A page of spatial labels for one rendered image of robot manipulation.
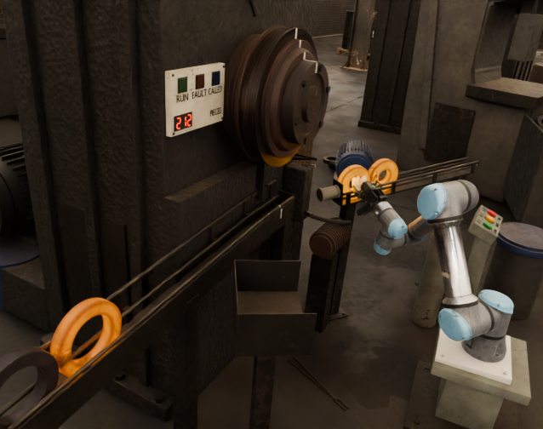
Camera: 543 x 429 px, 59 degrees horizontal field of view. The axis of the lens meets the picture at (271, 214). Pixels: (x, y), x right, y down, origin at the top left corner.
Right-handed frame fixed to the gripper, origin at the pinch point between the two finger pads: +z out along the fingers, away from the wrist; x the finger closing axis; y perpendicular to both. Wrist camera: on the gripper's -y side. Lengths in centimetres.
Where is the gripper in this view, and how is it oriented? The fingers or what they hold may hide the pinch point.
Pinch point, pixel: (354, 180)
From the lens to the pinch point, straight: 217.3
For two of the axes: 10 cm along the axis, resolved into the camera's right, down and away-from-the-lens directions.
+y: 2.1, -7.3, -6.5
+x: -9.0, 1.3, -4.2
